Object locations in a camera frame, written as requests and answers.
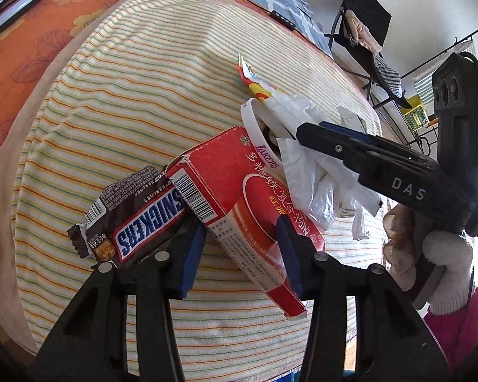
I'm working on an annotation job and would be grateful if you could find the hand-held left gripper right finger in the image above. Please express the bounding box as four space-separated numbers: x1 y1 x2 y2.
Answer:
275 214 451 382

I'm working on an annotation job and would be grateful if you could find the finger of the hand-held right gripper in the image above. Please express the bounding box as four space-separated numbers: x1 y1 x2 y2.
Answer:
320 121 439 167
296 123 387 170

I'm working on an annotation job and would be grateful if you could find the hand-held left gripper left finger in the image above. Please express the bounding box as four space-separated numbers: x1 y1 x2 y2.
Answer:
26 219 208 382

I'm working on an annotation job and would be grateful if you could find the green white milk carton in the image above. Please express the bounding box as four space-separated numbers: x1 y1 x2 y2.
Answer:
337 105 368 133

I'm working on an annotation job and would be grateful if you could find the white plastic bag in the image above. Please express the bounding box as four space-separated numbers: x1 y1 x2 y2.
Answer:
263 91 384 242

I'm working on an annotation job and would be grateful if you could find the brown chocolate bar wrapper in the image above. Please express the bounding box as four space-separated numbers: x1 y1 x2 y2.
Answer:
67 165 192 266

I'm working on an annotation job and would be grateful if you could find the red cardboard box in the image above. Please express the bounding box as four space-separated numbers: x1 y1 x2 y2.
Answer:
165 126 326 320

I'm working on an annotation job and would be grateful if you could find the white rubber wristband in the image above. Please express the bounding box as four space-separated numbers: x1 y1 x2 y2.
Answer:
240 97 292 170

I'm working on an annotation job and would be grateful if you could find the red yellow snack wrapper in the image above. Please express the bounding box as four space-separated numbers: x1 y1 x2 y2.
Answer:
236 53 280 103

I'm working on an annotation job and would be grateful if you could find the person's right forearm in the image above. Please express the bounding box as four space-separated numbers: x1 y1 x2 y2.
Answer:
421 229 478 371

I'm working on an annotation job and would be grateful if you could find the person's right hand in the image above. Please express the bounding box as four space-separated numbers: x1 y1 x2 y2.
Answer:
382 202 425 292

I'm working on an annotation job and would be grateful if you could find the yellow box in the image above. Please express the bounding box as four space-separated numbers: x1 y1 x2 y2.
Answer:
402 95 430 129

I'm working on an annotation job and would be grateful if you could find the grey striped garment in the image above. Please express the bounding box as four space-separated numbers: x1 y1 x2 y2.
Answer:
372 53 406 100

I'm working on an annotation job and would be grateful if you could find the black metal rack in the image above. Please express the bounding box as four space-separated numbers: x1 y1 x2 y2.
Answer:
376 28 478 156

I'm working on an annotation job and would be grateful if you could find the beige garment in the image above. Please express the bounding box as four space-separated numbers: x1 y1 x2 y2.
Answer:
344 8 384 55

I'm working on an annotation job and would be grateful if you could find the black folding chair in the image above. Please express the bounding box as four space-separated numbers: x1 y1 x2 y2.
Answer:
326 0 414 110

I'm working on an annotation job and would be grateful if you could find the striped cream blanket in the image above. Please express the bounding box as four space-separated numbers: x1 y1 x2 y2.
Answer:
12 0 388 371

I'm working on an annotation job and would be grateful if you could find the striped towel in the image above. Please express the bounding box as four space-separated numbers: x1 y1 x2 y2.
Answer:
0 0 383 358

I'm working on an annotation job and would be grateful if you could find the orange floral bedsheet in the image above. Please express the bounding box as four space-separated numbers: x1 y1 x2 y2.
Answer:
0 0 176 287

